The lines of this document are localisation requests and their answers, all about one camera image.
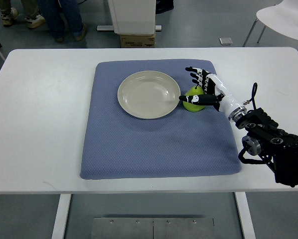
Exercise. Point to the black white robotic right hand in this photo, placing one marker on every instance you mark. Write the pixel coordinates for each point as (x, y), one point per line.
(216, 94)

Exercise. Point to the green pear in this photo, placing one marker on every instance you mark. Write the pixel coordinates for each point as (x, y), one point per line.
(194, 91)

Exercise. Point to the beige round plate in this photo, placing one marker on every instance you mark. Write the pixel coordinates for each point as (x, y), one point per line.
(148, 94)

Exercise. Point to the grey metal floor plate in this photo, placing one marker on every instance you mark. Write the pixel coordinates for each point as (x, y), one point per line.
(153, 228)

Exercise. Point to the black shoe in background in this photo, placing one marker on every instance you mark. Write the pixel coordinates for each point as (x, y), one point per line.
(164, 6)

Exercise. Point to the brown cardboard box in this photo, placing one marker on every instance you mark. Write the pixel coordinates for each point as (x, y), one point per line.
(137, 41)

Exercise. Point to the white plastic chair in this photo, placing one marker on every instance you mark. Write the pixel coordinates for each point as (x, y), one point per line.
(281, 18)

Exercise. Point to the white table right leg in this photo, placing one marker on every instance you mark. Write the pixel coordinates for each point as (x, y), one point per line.
(244, 215)

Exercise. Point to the white table leg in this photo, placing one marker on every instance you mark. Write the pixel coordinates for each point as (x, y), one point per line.
(244, 215)
(61, 216)

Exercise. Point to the person in blue jeans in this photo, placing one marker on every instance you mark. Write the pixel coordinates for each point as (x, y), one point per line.
(55, 22)

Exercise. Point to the white table left leg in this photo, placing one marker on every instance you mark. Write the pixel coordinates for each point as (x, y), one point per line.
(61, 216)

